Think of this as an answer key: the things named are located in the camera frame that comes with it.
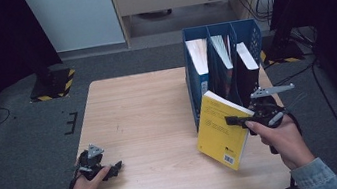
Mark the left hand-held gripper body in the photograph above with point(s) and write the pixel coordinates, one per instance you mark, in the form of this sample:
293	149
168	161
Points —
89	165

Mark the teal illustrated book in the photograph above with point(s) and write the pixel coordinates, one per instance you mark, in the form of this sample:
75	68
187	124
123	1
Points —
222	52

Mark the yellow book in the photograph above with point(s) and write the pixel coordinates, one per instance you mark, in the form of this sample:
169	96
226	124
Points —
219	134

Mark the light blue book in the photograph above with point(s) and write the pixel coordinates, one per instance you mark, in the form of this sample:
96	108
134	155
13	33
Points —
199	53

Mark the black book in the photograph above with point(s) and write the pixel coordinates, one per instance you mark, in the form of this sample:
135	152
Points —
248	79

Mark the person's right hand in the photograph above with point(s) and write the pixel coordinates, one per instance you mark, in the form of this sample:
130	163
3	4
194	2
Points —
286	141

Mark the white cabinet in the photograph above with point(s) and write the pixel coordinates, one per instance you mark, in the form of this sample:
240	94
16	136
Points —
77	17

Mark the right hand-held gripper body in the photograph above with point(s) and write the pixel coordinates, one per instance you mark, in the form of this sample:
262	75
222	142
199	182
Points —
268	110

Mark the blue plastic file rack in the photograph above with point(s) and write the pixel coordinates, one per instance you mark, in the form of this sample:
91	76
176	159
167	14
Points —
194	33

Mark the black stand base striped edge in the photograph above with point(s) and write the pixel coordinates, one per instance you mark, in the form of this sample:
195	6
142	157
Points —
54	86
284	52

